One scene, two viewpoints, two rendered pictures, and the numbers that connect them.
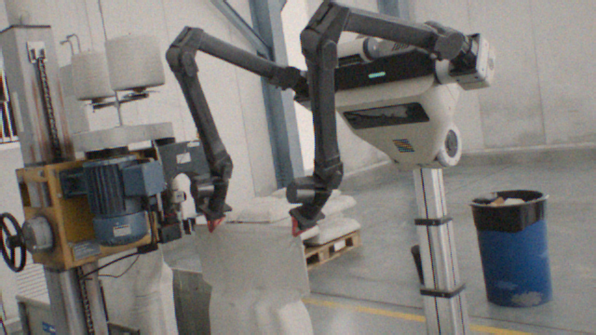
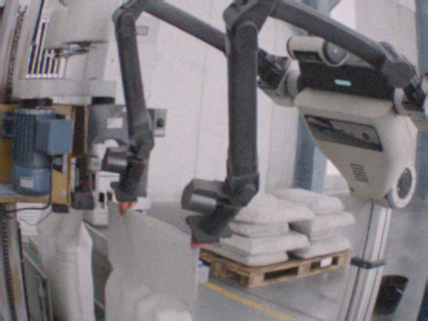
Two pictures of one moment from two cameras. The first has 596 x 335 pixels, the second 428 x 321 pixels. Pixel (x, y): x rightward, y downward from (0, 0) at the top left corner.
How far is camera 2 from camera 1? 37 cm
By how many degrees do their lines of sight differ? 12
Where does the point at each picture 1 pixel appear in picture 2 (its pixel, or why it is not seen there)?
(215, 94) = not seen: hidden behind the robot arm
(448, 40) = (396, 67)
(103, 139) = (31, 88)
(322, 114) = (237, 106)
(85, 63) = (57, 17)
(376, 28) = (315, 26)
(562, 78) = not seen: outside the picture
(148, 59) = (97, 16)
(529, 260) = not seen: outside the picture
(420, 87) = (378, 111)
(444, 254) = (363, 298)
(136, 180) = (44, 135)
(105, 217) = (18, 164)
